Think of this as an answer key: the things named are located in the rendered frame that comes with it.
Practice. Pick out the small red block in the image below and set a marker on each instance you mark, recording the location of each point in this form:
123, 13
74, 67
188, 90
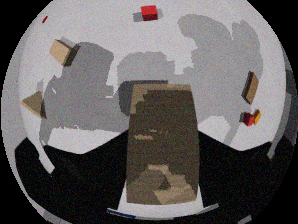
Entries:
248, 119
149, 13

